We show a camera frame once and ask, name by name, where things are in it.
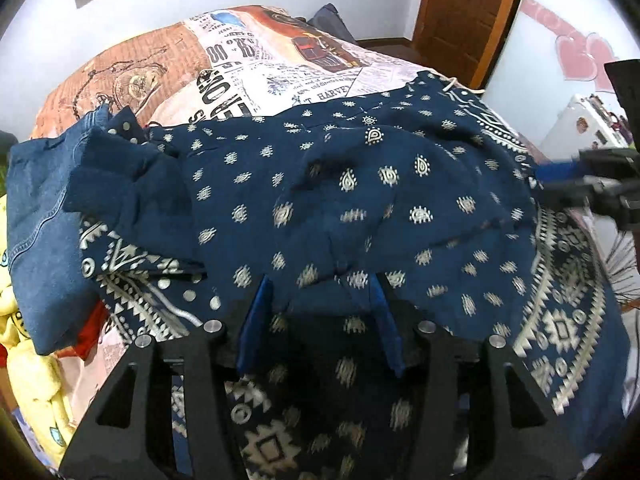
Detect wooden door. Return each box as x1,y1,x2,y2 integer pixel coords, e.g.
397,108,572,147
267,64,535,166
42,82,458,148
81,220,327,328
412,0,531,86

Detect printed bedsheet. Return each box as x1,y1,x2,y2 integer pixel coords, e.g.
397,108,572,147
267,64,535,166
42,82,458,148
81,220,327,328
30,4,640,426

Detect white appliance with stickers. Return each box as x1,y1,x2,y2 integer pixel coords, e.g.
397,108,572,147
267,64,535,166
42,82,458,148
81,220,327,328
542,92,638,161

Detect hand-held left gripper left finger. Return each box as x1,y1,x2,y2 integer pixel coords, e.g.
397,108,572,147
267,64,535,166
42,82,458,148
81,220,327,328
59,277,273,480

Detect navy patterned hoodie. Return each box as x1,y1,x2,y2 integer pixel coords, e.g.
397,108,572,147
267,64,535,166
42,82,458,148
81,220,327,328
62,72,628,480

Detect red-orange folded garment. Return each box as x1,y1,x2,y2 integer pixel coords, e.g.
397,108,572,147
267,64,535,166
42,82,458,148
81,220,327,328
55,302,111,361

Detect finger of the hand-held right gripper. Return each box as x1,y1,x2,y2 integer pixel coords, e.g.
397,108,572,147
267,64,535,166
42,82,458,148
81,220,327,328
536,157,586,183
542,178,596,208

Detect blue denim jeans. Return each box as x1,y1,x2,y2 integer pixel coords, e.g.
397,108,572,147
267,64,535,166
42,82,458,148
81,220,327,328
7,107,151,356

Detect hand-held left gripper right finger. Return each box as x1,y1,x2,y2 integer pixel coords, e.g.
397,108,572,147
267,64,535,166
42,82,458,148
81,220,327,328
372,275,583,480

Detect yellow cartoon fleece blanket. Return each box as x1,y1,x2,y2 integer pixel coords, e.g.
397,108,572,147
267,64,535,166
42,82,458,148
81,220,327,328
0,190,76,466

